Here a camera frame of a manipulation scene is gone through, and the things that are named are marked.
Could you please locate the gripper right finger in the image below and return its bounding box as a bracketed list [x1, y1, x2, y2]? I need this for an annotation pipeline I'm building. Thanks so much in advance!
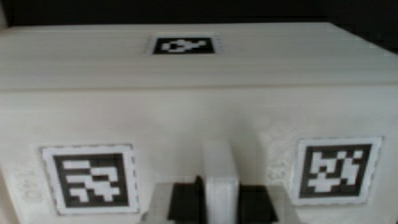
[238, 184, 279, 224]

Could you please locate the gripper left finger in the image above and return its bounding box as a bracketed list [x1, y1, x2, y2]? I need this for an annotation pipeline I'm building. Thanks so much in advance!
[167, 177, 206, 224]

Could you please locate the white cabinet door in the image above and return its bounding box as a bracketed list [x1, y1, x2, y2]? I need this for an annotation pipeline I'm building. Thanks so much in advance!
[0, 84, 398, 224]
[0, 23, 398, 91]

